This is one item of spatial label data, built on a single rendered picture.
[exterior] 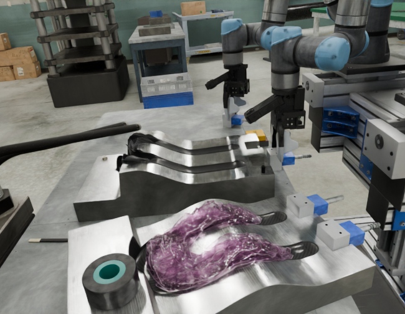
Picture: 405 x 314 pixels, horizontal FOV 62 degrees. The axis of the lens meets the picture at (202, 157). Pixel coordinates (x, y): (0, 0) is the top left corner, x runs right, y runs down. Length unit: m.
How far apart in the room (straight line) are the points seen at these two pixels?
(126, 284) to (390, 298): 1.19
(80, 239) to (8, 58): 6.94
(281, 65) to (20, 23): 7.08
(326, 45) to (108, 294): 0.67
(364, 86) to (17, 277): 1.15
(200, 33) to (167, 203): 6.61
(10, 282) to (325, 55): 0.83
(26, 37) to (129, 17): 2.03
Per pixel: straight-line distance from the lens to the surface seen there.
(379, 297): 1.54
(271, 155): 1.01
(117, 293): 0.52
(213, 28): 7.37
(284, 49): 0.91
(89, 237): 0.68
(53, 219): 0.98
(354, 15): 0.96
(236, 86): 1.28
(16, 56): 7.49
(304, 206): 0.75
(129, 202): 0.87
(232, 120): 1.35
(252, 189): 0.85
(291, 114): 0.97
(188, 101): 4.12
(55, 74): 4.96
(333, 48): 0.85
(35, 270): 0.84
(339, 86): 1.26
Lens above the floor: 1.31
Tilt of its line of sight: 27 degrees down
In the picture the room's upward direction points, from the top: 5 degrees counter-clockwise
